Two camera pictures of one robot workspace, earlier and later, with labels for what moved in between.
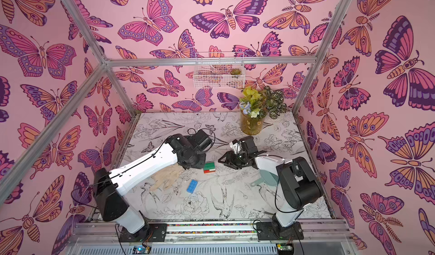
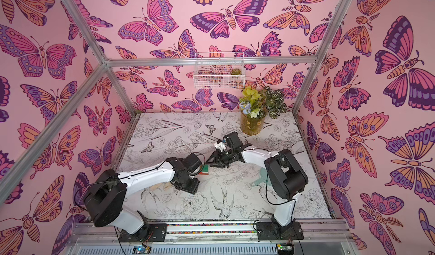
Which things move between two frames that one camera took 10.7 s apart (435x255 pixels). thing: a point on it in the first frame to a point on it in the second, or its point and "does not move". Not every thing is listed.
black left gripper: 201,166 to 193,189
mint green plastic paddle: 267,177 does not move
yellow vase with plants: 256,105 does not move
